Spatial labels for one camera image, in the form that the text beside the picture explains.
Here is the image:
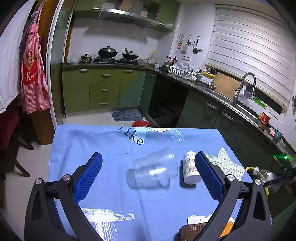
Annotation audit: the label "gas stove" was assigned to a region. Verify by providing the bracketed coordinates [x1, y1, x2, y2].
[94, 57, 138, 65]

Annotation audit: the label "teal mug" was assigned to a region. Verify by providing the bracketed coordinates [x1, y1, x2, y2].
[273, 129, 283, 142]

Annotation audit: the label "steel range hood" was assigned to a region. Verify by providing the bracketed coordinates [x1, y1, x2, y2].
[98, 8, 159, 28]

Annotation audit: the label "clear plastic cup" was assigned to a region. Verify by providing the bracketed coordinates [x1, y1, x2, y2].
[126, 147, 178, 190]

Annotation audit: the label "white hanging cloth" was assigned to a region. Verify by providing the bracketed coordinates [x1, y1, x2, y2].
[0, 1, 35, 113]

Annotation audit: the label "brown plastic basket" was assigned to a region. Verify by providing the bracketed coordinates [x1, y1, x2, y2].
[179, 222, 207, 241]

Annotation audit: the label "small steel pot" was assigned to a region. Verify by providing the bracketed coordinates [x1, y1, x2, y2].
[80, 54, 92, 63]

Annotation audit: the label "white window blind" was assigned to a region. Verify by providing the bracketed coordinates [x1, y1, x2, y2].
[206, 4, 295, 108]

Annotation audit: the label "white pill bottle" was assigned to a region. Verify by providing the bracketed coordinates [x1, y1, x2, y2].
[183, 151, 202, 185]

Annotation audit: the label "green lower cabinets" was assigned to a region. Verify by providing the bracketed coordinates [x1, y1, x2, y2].
[62, 67, 296, 218]

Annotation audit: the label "blue star tablecloth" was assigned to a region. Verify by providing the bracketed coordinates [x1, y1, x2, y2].
[48, 125, 251, 240]

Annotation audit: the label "clear plastic water bottle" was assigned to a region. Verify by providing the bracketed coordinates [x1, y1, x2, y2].
[252, 167, 281, 193]

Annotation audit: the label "red stool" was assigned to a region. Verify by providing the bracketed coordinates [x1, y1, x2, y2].
[132, 120, 152, 128]

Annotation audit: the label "steel kitchen faucet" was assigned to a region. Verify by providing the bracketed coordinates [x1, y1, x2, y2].
[232, 72, 257, 104]

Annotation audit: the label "wooden cutting board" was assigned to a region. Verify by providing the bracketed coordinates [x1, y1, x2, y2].
[214, 72, 240, 100]

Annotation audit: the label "red checked apron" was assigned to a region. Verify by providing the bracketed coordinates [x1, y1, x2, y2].
[21, 2, 51, 114]

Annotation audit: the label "black frying pan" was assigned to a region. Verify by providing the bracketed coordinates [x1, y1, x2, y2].
[122, 48, 139, 60]

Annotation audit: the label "blue floor mat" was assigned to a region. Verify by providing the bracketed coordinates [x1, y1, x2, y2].
[111, 109, 144, 122]

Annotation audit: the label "black wok with lid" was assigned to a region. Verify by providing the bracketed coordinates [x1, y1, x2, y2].
[98, 46, 118, 58]

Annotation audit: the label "white dish rack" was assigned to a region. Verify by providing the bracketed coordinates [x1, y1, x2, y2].
[166, 62, 200, 82]

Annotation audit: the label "red box on counter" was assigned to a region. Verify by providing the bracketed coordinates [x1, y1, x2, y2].
[258, 112, 270, 125]

